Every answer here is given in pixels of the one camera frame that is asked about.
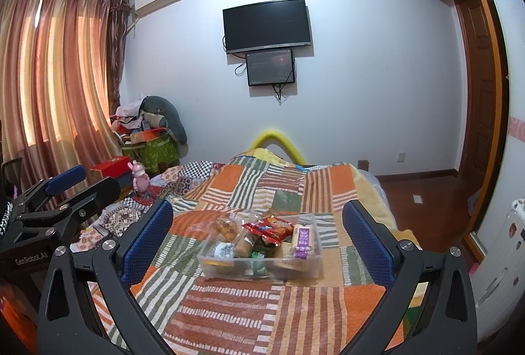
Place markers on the black wall television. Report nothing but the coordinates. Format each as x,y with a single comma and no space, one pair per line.
266,26

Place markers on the brown wooden door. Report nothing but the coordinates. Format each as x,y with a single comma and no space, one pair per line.
480,92

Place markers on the green pea packet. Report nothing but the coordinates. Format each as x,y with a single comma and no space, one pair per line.
257,255

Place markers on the clear-wrapped bread loaf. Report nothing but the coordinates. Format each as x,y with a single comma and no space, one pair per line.
224,230

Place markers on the orange striped patchwork blanket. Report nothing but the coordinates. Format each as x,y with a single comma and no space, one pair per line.
295,305

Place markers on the clear plastic container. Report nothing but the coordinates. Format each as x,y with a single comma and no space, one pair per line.
316,252

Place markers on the red box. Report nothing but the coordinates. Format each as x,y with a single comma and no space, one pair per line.
110,169

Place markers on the brown patterned curtain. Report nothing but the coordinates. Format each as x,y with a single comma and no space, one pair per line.
119,51

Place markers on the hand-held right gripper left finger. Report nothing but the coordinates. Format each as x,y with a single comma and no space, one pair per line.
147,240

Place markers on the purple striped cracker packet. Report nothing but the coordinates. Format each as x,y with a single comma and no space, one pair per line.
302,242

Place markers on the black chair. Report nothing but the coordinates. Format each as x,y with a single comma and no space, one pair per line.
12,174

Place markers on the wall socket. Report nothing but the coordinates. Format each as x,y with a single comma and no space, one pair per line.
401,157

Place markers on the grey cushion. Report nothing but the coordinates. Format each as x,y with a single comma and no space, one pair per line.
168,113

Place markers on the blue white snack packet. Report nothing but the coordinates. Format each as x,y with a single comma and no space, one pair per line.
223,250

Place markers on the pink striped curtain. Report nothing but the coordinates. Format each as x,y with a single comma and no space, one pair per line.
61,71

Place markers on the green patterned box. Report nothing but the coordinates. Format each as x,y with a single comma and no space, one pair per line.
154,156

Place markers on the patterned checkered quilt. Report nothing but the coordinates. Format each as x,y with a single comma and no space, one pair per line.
192,174

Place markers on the brown bread package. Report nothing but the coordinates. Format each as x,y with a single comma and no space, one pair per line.
244,245

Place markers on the yellow foam tube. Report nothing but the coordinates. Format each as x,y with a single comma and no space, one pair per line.
272,135

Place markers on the pink plush toy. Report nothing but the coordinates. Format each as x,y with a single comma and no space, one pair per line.
140,178

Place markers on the red snack packet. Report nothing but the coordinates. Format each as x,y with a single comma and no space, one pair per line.
268,230

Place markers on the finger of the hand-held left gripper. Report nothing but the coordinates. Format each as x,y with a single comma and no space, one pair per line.
96,195
65,178

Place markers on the small black monitor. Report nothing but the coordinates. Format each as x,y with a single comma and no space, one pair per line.
270,67

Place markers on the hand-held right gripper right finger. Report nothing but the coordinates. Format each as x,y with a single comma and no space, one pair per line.
365,240

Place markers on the small brown stool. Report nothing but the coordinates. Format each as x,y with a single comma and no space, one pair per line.
363,165

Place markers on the pile of clutter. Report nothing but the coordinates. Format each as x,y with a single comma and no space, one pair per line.
131,119

